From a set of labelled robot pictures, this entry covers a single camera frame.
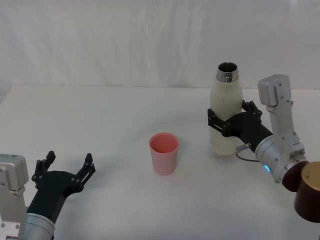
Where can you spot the white table cloth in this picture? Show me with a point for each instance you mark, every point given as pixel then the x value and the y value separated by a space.
pixel 125 205

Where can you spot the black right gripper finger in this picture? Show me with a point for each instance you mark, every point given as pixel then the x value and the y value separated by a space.
pixel 252 110
pixel 217 122

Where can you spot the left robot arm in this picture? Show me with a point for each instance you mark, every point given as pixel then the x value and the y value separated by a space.
pixel 12 175

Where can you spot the pink plastic cup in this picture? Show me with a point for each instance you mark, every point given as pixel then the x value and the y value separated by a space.
pixel 163 160

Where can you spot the white curtain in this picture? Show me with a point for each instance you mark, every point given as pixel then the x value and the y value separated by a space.
pixel 125 42

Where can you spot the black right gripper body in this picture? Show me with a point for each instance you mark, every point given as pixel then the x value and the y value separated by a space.
pixel 246 127

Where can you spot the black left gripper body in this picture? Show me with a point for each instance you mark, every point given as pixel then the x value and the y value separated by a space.
pixel 52 185

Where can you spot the cream vacuum bottle steel neck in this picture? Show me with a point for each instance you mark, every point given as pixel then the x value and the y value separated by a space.
pixel 225 97

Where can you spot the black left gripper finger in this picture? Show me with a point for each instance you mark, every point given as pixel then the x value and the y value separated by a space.
pixel 43 165
pixel 86 170

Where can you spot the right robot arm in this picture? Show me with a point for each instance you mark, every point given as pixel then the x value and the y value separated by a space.
pixel 277 155

